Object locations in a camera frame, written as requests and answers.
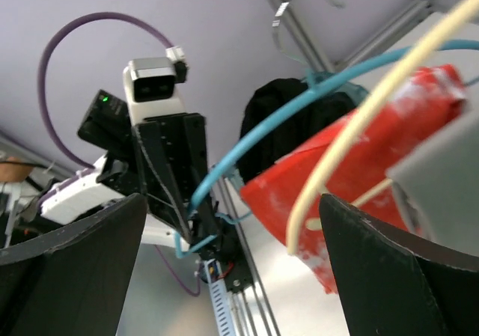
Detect light blue cable duct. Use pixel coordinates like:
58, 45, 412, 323
204, 259, 237, 336

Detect black clothes pile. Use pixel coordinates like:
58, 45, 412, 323
237, 78, 367, 183

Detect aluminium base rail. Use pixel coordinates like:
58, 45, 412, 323
216, 178, 281, 336

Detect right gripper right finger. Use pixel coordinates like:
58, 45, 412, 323
319, 194, 478, 335

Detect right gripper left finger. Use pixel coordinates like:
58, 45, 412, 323
1, 194, 147, 335

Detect red white patterned trousers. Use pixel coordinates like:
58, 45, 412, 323
239, 64, 469, 296

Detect left aluminium frame post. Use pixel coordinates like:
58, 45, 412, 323
250, 0, 431, 75

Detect brown grey trousers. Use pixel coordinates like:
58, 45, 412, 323
386, 102, 478, 254

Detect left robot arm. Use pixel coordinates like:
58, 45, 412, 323
39, 91, 224, 255

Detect teal blue hanger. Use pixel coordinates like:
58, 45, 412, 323
174, 0, 479, 260

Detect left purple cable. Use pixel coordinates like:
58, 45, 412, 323
37, 11, 203, 298

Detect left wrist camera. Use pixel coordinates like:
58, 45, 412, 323
123, 56, 186, 126

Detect beige wooden hanger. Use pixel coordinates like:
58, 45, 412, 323
286, 0, 478, 255

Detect teal laundry basket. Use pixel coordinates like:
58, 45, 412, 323
218, 71, 356, 174

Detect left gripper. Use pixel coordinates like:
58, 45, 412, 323
132, 113, 221, 239

